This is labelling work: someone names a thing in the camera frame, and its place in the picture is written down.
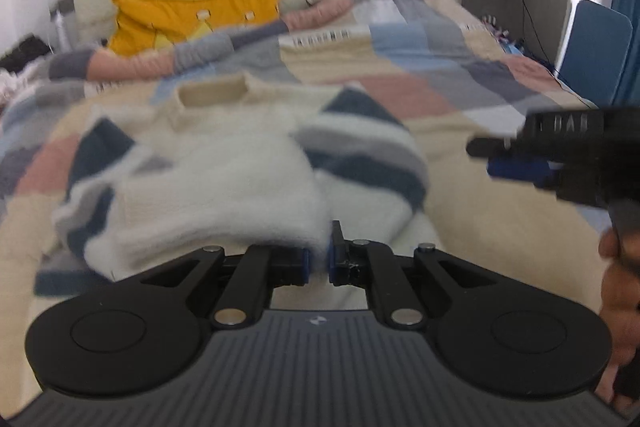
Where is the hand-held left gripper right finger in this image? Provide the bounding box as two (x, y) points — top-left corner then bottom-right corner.
(326, 221), (496, 330)

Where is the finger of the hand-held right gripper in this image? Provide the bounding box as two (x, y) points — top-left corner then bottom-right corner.
(486, 156), (563, 190)
(466, 127), (531, 158)

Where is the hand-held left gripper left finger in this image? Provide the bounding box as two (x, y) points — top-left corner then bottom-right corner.
(140, 244), (311, 330)

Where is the cream striped sweater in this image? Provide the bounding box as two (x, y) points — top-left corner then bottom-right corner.
(35, 74), (431, 298)

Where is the black clothes pile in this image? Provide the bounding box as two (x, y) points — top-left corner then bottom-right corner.
(0, 34), (51, 70)

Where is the person's right hand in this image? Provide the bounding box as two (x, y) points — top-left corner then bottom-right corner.
(597, 227), (640, 378)

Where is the patchwork checked quilt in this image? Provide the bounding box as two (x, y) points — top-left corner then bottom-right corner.
(0, 0), (640, 408)

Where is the blue chair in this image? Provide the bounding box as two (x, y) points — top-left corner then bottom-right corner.
(555, 0), (635, 105)
(612, 0), (640, 108)

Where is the bedside clutter pile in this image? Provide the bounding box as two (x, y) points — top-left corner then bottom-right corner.
(480, 14), (523, 52)

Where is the grey pillow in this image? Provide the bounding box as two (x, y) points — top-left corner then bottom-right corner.
(282, 0), (326, 15)

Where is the yellow crown pillow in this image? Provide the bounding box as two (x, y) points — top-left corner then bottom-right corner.
(107, 0), (288, 58)

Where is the clear plastic bottle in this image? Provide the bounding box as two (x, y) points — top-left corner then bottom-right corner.
(49, 0), (76, 52)

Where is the black power cable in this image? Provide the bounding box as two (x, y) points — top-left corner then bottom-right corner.
(514, 0), (556, 68)

